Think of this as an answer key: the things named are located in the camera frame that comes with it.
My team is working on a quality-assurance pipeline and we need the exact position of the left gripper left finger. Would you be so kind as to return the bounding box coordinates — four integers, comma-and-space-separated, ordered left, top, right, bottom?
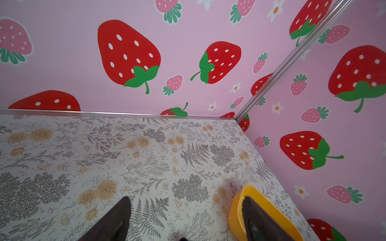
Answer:
78, 196, 131, 241

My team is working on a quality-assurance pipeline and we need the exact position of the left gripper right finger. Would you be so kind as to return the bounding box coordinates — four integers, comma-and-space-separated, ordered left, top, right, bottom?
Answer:
242, 196, 294, 241

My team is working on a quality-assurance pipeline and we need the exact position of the yellow plastic tray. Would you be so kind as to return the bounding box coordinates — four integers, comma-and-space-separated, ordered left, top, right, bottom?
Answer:
228, 185, 304, 241

